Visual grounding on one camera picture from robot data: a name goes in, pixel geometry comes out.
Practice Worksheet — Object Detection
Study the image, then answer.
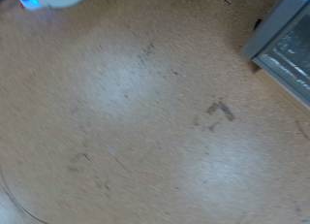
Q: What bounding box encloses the silver toaster oven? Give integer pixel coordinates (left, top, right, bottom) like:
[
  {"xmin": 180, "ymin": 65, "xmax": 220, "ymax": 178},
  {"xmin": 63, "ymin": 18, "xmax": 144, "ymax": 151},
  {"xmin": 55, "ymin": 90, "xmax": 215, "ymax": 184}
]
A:
[{"xmin": 241, "ymin": 0, "xmax": 310, "ymax": 112}]

